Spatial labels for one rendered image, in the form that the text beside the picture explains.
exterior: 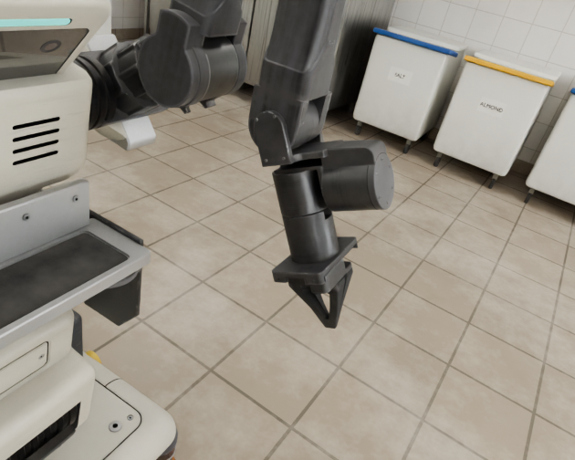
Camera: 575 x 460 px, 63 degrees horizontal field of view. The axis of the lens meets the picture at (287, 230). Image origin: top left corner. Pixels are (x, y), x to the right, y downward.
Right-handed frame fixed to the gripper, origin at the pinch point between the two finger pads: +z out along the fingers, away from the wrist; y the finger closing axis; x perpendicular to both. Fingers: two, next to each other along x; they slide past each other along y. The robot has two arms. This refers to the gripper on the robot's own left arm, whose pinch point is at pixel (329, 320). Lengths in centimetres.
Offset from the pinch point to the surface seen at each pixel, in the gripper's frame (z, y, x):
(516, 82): 6, 285, 11
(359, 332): 65, 91, 45
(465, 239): 74, 200, 30
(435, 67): -12, 288, 58
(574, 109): 26, 284, -19
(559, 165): 59, 283, -10
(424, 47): -25, 290, 64
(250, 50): -51, 267, 185
